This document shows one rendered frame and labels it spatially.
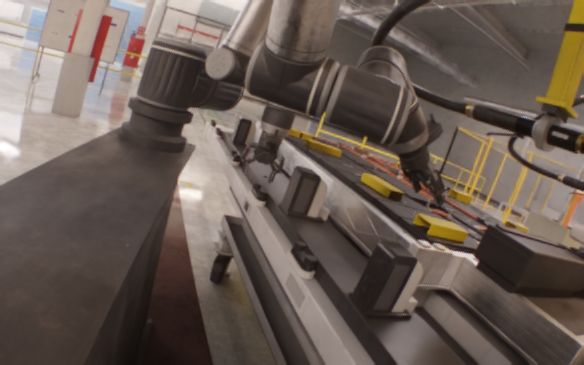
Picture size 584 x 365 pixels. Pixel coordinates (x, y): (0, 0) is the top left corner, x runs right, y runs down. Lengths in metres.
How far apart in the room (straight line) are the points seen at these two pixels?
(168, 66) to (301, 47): 0.69
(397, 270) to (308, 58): 0.40
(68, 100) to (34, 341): 5.30
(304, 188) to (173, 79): 0.53
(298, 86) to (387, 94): 0.14
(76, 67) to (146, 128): 4.40
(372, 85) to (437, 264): 0.50
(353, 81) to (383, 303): 0.40
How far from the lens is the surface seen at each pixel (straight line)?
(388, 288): 0.70
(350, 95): 0.59
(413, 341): 0.71
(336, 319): 0.74
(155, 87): 1.21
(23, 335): 0.42
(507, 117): 0.98
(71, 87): 5.61
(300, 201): 1.08
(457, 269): 1.00
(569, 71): 0.94
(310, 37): 0.56
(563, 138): 0.89
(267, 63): 0.60
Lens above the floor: 1.20
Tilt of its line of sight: 13 degrees down
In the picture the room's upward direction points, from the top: 20 degrees clockwise
